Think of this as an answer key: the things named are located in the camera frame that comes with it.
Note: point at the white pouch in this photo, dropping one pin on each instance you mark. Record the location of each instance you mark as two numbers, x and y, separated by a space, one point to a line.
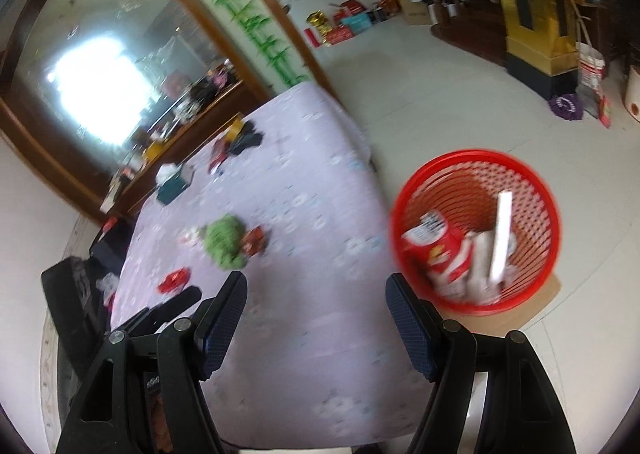
477 254

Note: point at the dark bag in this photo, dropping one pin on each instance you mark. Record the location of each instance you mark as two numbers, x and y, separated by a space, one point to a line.
112 246

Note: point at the long white medicine box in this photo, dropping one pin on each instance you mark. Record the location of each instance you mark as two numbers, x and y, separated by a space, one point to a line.
501 234

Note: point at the white shopping bag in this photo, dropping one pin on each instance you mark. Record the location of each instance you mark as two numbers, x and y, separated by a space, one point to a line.
590 69

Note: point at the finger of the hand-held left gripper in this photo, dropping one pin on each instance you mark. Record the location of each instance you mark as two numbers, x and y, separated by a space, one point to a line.
170 306

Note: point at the white plastic wrapper red print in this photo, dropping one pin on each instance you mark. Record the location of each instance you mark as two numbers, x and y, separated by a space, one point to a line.
191 236

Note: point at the black bulky object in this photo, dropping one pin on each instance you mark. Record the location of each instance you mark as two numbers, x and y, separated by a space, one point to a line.
70 309

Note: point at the crumpled red wrapper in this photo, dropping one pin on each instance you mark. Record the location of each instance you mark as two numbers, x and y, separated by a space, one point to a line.
174 280

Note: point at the cardboard sheet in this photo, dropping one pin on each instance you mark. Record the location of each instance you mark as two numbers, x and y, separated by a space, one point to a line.
545 296

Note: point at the green knotted cloth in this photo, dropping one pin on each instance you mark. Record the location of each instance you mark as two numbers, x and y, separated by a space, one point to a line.
225 239

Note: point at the white cylindrical container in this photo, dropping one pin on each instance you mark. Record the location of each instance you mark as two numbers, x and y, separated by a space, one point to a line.
631 94

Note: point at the gold pillar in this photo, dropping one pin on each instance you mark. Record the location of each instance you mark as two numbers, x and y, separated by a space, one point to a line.
530 34

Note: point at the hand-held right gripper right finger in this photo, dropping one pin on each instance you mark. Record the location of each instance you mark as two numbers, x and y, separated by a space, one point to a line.
410 329

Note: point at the red plastic basket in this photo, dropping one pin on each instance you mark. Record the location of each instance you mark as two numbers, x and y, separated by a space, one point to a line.
530 194

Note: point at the brown tape roll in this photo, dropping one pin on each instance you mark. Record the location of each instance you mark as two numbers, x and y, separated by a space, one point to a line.
234 130

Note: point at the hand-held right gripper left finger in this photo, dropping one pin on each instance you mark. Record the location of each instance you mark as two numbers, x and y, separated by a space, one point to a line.
225 329

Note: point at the dark red foil packet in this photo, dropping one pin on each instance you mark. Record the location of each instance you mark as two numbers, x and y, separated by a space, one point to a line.
220 152
254 240

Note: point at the teal tissue box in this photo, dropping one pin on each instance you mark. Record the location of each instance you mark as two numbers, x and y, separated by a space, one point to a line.
172 189

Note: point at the wooden sideboard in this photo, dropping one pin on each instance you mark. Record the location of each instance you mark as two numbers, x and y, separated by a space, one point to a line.
235 99

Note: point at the cardboard box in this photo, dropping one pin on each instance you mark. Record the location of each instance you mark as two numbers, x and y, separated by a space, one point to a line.
415 12

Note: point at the wooden staircase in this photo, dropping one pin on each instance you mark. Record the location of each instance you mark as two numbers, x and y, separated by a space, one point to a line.
470 34

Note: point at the large wall mirror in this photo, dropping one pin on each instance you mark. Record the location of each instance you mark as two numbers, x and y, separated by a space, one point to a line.
90 79

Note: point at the green bamboo wall decal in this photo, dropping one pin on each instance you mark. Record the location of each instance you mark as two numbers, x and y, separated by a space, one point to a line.
250 29

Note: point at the purple bag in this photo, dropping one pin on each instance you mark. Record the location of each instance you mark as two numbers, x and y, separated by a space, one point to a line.
565 107

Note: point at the pile of colourful gift boxes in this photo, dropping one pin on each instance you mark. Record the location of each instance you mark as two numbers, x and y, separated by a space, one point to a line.
345 24

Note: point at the purple floral tablecloth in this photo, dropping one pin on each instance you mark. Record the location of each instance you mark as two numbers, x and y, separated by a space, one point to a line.
300 184

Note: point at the red and white box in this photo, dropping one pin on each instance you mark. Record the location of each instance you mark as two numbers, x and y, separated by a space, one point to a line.
440 239

